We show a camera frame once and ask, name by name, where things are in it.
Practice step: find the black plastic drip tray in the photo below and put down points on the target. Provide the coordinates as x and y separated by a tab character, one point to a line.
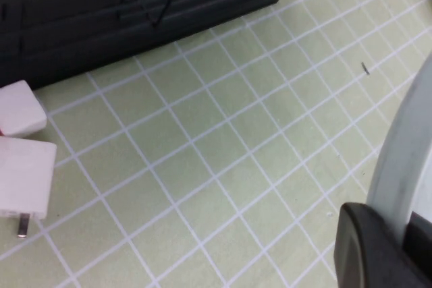
67	52

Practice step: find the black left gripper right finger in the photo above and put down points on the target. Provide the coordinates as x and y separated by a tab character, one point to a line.
422	257

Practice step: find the green checked tablecloth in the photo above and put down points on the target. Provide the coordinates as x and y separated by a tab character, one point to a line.
202	133

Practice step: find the white plug charger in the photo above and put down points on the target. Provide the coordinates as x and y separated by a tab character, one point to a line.
23	173

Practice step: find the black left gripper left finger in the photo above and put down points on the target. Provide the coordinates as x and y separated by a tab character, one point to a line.
368	254

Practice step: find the small white cube block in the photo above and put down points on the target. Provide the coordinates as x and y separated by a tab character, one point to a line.
20	109

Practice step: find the mint green round plate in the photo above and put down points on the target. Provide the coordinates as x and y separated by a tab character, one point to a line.
398	153

